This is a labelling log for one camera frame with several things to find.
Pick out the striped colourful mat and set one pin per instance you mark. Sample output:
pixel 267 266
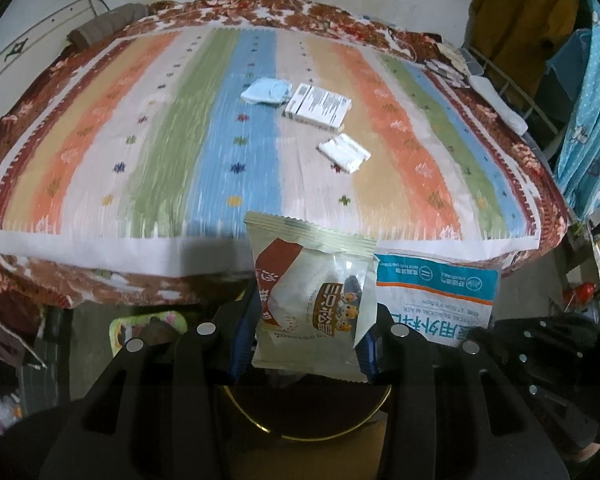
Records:
pixel 130 160

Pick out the mustard yellow jacket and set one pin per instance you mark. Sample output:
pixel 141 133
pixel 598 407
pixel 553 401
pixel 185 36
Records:
pixel 520 20

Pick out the blue dotted curtain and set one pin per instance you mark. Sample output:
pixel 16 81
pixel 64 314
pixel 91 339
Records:
pixel 590 110

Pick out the dark round bin gold rim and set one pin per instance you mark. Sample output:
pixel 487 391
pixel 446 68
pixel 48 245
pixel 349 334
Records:
pixel 305 412

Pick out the white brown snack packet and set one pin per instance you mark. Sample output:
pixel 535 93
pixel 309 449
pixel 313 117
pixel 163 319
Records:
pixel 305 285

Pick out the white cardboard box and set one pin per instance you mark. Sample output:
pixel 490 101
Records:
pixel 320 105

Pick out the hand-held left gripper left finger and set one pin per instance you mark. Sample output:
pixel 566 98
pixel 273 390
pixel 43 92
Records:
pixel 240 355

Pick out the light blue face mask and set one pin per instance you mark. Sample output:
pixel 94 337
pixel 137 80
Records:
pixel 265 92

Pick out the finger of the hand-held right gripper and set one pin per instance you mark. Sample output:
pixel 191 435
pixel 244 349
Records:
pixel 530 335

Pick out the brown floral blanket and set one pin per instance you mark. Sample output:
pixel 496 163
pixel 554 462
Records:
pixel 130 292

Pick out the red plastic object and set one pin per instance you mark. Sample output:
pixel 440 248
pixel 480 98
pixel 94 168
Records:
pixel 582 292

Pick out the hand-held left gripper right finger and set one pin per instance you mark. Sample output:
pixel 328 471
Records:
pixel 367 360

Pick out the pile of small packets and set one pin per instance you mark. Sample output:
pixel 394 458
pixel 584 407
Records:
pixel 447 65

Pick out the white door panel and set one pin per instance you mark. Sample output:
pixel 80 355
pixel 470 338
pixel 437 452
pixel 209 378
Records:
pixel 25 45

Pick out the metal bed frame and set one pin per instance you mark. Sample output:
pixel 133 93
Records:
pixel 505 77

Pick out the blue white mask packet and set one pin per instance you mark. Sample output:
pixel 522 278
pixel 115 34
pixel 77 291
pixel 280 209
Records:
pixel 440 290

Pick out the white tissue pack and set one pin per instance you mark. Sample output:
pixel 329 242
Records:
pixel 345 152

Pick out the grey rolled cloth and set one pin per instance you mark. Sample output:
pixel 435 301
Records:
pixel 105 25

